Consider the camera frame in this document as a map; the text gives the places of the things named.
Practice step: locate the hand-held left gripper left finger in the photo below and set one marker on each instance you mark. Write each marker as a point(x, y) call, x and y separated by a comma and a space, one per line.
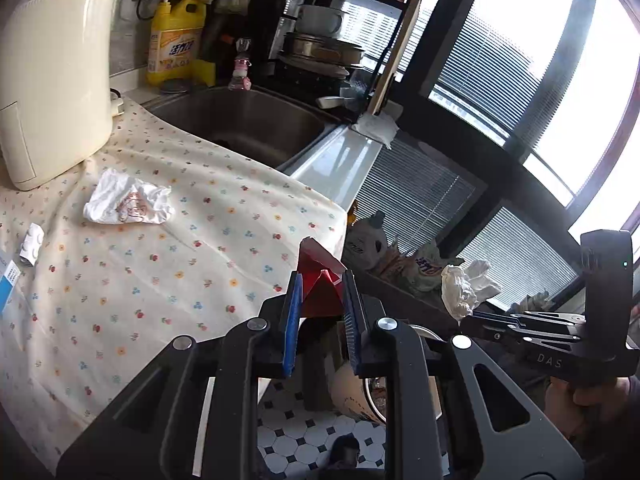
point(290, 325)

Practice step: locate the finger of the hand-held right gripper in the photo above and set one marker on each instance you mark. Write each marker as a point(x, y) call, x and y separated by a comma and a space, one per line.
point(540, 321)
point(500, 337)

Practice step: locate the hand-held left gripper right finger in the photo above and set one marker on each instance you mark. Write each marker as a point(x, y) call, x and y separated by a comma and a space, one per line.
point(352, 325)

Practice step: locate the red paper wrapper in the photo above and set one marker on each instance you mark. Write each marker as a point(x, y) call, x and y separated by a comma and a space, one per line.
point(320, 275)

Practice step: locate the white tissue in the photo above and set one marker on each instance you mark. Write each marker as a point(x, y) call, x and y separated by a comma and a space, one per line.
point(467, 285)

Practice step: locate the white printed waste bin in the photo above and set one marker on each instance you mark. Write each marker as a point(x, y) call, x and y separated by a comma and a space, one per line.
point(352, 400)

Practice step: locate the person's right hand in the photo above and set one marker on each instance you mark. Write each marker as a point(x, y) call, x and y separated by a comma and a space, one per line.
point(595, 400)

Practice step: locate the printed plastic bag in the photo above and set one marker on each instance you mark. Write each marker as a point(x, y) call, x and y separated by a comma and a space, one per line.
point(420, 265)

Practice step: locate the floral tablecloth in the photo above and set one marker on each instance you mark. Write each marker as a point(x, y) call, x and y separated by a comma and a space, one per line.
point(150, 260)

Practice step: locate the white cloth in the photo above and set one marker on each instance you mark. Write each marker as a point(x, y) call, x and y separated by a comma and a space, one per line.
point(375, 127)

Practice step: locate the white crumpled paper red print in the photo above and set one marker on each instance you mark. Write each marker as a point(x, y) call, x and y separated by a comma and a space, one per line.
point(127, 205)

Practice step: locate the steel sink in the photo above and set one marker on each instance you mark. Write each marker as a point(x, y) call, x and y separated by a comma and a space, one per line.
point(240, 122)

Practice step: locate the white utensil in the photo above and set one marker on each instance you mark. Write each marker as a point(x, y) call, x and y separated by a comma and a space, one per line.
point(330, 101)

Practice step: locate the small pink bottle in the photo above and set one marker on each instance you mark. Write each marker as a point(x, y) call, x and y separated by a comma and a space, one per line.
point(241, 67)

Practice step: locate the yellow sponge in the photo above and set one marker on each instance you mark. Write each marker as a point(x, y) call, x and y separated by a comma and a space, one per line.
point(205, 71)

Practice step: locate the wooden cutting board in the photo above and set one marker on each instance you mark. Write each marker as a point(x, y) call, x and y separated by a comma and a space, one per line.
point(395, 55)

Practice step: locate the stack of metal pans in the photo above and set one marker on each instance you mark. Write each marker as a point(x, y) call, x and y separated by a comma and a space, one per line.
point(320, 52)

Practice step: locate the blue and white box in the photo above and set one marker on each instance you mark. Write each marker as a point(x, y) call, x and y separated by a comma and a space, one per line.
point(6, 280)

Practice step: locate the black dish rack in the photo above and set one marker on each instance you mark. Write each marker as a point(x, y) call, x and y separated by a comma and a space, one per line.
point(272, 35)

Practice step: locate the yellow detergent bottle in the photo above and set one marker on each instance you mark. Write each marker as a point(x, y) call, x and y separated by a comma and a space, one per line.
point(175, 40)

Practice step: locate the white pot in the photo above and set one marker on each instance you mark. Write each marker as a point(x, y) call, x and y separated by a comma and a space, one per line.
point(320, 17)

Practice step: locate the cream air fryer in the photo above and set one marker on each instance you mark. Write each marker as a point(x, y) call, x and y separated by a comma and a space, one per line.
point(50, 80)

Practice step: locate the black window frame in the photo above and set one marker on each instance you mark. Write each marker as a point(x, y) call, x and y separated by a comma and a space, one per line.
point(530, 170)

